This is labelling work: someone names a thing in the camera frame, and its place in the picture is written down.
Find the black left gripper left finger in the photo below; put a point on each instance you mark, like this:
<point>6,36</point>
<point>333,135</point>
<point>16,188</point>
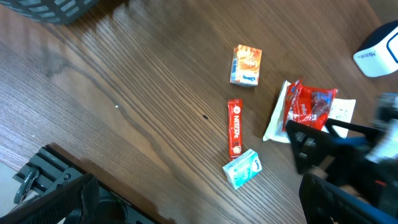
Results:
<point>79,197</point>

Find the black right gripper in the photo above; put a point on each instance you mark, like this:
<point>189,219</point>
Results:
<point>369,174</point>

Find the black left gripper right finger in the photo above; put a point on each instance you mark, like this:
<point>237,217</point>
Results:
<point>322,202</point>

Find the white cream snack bag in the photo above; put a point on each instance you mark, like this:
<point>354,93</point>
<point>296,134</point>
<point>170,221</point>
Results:
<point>341,110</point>

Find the red candy bag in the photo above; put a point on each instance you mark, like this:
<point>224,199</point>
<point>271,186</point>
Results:
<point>307,105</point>

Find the teal small box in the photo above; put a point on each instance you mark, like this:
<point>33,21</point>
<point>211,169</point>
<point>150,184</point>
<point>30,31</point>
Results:
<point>242,169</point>

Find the red stick sachet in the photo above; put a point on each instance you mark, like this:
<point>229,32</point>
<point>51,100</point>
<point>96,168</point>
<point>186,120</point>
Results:
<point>235,108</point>

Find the white barcode scanner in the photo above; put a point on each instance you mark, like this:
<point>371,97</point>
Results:
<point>377,55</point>

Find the grey plastic mesh basket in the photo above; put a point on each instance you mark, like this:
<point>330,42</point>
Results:
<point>61,12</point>

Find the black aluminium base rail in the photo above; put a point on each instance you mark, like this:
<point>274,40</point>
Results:
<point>48,170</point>

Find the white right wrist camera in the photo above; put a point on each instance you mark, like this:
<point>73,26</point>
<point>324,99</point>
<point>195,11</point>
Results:
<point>386,121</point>

